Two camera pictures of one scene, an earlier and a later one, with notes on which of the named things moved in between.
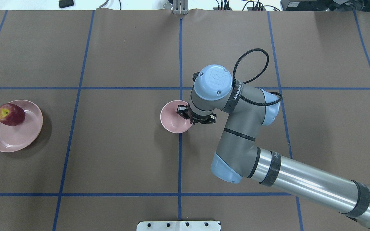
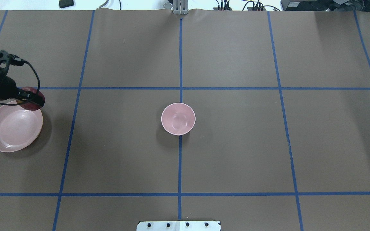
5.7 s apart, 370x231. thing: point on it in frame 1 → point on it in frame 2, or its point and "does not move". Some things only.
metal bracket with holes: x=178 y=226 does not move
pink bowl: x=171 y=121 does not move
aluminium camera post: x=180 y=7 does not move
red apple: x=11 y=114 → x=30 y=106
